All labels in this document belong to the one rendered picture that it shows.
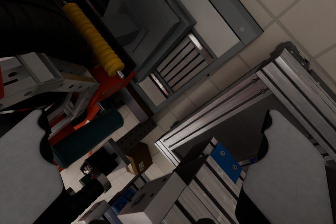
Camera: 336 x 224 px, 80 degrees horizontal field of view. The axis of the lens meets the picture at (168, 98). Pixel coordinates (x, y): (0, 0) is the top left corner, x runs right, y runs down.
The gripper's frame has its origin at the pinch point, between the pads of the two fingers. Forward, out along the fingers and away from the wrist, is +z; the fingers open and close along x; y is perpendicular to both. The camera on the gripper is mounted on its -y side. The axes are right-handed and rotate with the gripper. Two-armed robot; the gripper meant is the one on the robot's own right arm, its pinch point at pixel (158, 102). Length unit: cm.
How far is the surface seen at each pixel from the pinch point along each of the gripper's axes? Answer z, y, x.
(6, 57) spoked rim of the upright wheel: 24.4, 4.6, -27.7
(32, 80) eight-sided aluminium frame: 20.1, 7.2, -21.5
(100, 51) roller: 48, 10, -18
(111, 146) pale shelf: 71, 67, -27
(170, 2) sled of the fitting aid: 77, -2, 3
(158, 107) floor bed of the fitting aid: 98, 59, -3
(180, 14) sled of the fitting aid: 74, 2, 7
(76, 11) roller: 54, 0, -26
